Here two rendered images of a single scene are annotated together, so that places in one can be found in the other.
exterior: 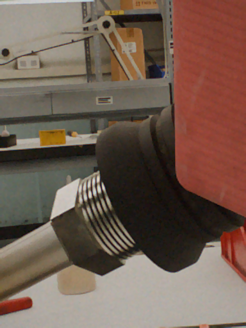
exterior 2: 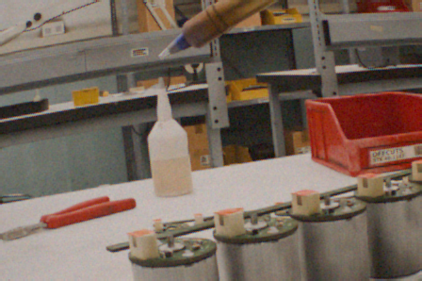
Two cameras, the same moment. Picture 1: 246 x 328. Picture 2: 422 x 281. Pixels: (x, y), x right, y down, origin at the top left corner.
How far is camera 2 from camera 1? 0.11 m
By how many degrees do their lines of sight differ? 8
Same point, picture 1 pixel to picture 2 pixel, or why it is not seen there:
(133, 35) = not seen: outside the picture
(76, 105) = (110, 59)
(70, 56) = (95, 18)
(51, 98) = (85, 56)
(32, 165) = (66, 128)
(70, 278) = (168, 180)
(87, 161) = (122, 120)
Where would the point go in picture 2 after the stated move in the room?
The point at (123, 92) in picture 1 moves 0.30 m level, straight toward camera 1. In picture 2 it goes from (159, 42) to (161, 40)
